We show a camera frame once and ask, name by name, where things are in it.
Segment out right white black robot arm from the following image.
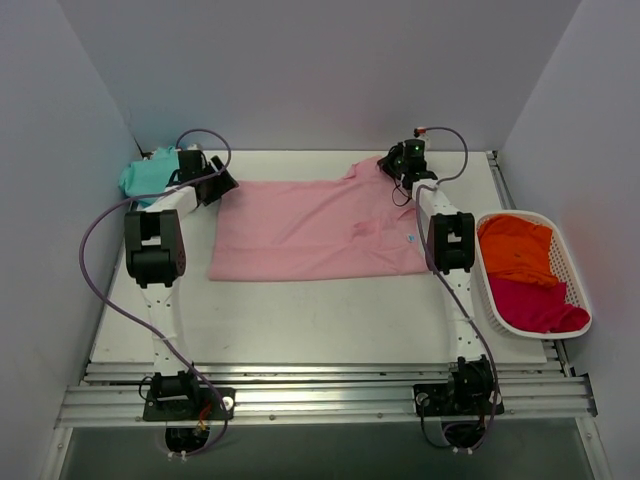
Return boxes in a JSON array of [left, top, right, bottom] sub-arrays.
[[377, 130, 497, 413]]

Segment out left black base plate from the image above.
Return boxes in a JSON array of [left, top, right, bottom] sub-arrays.
[[142, 387, 236, 422]]

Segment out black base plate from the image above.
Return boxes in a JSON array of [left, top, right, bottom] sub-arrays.
[[412, 381, 493, 417], [142, 387, 236, 422]]

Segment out pink t shirt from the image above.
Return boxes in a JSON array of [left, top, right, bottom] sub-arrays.
[[208, 158, 426, 282]]

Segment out orange t shirt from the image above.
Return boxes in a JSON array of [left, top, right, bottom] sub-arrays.
[[477, 214, 558, 288]]

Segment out teal folded t shirt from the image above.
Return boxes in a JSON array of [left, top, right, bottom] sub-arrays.
[[119, 147, 179, 197]]

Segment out aluminium rail frame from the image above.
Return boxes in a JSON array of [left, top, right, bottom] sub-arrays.
[[55, 150, 613, 479]]

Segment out white plastic basket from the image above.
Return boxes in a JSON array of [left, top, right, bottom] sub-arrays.
[[476, 210, 592, 340]]

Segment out magenta t shirt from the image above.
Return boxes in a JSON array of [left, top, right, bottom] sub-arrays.
[[489, 276, 591, 334]]

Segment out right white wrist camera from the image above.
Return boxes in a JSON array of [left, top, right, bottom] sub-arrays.
[[413, 127, 431, 149]]

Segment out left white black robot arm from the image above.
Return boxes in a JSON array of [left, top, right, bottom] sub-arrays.
[[124, 149, 238, 419]]

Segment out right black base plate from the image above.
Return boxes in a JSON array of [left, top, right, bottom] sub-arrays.
[[412, 381, 493, 417]]

